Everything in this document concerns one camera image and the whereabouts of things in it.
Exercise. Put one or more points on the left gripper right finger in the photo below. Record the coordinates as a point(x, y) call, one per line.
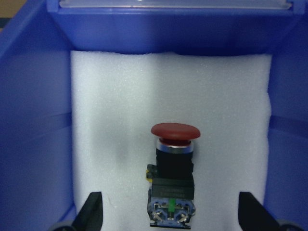
point(252, 216)

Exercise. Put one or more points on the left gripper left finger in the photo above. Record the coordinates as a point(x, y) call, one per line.
point(90, 217)

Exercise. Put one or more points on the red push button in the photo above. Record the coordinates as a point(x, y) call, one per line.
point(171, 192)

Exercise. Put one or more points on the left white foam pad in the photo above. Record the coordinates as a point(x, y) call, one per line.
point(116, 99)

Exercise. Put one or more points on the left blue storage bin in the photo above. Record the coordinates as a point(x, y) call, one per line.
point(36, 188)

